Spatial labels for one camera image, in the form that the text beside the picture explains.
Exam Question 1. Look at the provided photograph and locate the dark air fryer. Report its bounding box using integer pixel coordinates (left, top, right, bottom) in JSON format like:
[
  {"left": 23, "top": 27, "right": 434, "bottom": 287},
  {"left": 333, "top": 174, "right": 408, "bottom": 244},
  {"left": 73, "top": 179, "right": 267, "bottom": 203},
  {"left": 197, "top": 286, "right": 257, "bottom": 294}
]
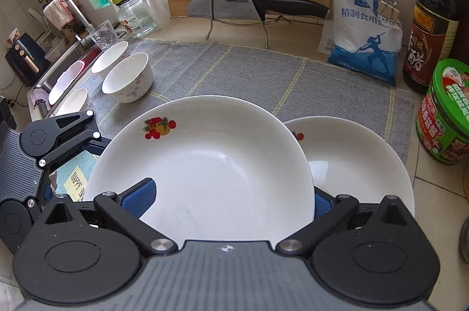
[{"left": 4, "top": 32, "right": 50, "bottom": 88}]

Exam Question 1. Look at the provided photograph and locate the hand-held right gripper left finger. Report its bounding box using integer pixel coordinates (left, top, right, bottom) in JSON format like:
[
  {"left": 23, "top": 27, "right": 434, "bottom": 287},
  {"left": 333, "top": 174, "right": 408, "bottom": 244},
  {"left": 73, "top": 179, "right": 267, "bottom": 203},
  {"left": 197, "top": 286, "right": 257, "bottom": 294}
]
[{"left": 43, "top": 177, "right": 178, "bottom": 255}]

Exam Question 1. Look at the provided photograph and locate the white plate fruit print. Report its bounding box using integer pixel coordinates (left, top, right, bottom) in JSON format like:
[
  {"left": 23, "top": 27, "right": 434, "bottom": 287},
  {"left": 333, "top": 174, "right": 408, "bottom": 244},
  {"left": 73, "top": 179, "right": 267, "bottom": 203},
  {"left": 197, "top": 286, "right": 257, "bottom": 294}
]
[
  {"left": 84, "top": 94, "right": 316, "bottom": 242},
  {"left": 284, "top": 116, "right": 415, "bottom": 224}
]

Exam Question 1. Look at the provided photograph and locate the metal binder clip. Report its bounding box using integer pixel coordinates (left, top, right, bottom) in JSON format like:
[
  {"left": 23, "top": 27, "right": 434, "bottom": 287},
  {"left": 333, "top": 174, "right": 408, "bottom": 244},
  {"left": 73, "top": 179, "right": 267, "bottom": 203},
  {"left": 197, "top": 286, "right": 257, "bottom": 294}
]
[{"left": 379, "top": 0, "right": 400, "bottom": 26}]

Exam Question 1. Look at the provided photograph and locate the white bowl pink print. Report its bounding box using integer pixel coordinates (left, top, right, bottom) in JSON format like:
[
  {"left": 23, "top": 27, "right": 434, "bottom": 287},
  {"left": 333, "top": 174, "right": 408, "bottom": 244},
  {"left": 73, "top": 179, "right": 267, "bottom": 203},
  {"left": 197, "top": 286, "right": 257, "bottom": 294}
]
[{"left": 55, "top": 87, "right": 90, "bottom": 117}]

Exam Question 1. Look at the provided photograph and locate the clear glass mug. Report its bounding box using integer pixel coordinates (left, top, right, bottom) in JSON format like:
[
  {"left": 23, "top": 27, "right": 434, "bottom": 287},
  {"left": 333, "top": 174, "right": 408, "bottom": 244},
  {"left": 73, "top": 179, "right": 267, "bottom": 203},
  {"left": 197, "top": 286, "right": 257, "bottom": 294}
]
[{"left": 90, "top": 21, "right": 118, "bottom": 51}]

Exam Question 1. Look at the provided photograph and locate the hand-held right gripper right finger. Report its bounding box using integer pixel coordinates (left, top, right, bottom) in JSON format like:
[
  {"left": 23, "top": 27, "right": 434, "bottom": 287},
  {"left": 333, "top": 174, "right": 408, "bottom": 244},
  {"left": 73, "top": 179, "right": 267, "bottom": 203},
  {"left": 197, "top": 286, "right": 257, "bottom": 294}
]
[{"left": 276, "top": 187, "right": 416, "bottom": 255}]

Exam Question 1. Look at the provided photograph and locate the glass jar with yellow lid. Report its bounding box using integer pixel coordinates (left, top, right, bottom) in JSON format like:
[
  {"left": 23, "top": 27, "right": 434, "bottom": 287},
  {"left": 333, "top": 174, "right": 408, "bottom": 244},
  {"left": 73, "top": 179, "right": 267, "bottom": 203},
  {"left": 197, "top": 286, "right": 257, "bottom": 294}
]
[{"left": 112, "top": 0, "right": 157, "bottom": 38}]

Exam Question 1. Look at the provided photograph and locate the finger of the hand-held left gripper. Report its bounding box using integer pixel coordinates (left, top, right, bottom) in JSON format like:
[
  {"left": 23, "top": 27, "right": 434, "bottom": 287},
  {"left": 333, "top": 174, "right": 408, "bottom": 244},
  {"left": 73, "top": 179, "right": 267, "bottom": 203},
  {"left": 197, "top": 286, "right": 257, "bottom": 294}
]
[
  {"left": 37, "top": 109, "right": 112, "bottom": 172},
  {"left": 27, "top": 182, "right": 57, "bottom": 220}
]

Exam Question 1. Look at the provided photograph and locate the metal faucet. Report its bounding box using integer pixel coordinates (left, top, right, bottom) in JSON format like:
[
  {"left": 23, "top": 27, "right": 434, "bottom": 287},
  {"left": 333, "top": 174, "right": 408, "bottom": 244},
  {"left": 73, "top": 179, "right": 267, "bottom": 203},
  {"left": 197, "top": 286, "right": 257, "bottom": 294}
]
[{"left": 59, "top": 0, "right": 96, "bottom": 48}]

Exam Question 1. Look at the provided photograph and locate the pink rag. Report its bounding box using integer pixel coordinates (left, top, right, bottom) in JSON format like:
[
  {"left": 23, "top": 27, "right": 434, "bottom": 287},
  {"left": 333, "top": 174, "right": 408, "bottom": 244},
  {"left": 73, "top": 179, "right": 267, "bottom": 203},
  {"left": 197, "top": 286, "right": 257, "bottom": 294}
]
[{"left": 43, "top": 0, "right": 76, "bottom": 29}]

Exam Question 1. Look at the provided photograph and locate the dark vinegar bottle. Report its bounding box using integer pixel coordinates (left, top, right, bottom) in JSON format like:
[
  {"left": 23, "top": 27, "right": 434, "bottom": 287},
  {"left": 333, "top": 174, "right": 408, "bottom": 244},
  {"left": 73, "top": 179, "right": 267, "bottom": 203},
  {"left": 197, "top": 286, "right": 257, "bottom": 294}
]
[{"left": 402, "top": 0, "right": 460, "bottom": 94}]

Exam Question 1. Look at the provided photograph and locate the white and blue salt bag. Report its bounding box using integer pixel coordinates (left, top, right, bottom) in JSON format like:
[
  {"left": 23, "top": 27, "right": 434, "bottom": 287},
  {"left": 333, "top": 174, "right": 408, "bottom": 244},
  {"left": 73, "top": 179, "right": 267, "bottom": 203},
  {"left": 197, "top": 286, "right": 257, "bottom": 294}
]
[{"left": 317, "top": 0, "right": 404, "bottom": 88}]

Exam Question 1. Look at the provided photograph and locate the white and red drain basket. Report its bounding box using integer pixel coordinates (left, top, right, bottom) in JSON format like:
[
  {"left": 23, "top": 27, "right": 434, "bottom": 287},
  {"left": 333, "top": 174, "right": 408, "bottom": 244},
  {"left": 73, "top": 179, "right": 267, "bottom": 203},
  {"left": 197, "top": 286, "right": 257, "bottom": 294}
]
[{"left": 49, "top": 61, "right": 86, "bottom": 105}]

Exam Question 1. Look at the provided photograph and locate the steel sink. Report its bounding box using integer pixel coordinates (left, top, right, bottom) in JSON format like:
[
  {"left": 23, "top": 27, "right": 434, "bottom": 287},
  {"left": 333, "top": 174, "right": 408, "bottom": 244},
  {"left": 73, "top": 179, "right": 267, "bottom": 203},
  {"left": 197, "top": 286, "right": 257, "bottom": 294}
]
[{"left": 31, "top": 40, "right": 105, "bottom": 114}]

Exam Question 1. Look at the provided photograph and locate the grey placemat with yellow lines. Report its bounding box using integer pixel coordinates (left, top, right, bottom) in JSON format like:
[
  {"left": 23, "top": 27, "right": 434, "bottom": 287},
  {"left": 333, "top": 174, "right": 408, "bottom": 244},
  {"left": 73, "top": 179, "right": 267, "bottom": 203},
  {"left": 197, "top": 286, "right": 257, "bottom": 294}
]
[{"left": 47, "top": 38, "right": 414, "bottom": 209}]

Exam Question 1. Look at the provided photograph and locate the white ceramic bowl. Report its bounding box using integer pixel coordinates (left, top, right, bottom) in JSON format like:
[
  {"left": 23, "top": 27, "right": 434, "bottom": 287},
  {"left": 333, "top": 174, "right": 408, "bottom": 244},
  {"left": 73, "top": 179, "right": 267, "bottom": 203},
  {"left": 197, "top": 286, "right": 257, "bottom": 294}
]
[
  {"left": 102, "top": 52, "right": 154, "bottom": 103},
  {"left": 91, "top": 40, "right": 130, "bottom": 79}
]

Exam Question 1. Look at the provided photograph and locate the green lidded tub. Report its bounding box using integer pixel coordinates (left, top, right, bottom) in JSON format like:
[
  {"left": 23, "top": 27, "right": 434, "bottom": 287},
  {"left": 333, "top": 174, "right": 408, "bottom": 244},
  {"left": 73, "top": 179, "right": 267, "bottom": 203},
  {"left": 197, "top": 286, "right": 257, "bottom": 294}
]
[{"left": 416, "top": 59, "right": 469, "bottom": 165}]

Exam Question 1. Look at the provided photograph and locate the black-handled kitchen knife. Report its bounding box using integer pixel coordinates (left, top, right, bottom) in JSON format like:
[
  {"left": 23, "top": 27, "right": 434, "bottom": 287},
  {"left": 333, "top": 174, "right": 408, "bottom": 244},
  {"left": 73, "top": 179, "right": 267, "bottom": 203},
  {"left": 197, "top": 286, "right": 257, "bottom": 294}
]
[{"left": 187, "top": 0, "right": 329, "bottom": 22}]

